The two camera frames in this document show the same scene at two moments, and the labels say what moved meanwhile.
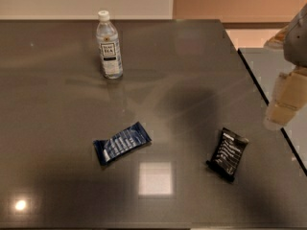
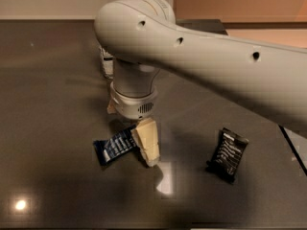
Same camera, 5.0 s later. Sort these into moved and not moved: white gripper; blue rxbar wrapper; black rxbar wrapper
Moved: white gripper
Not moved: black rxbar wrapper; blue rxbar wrapper
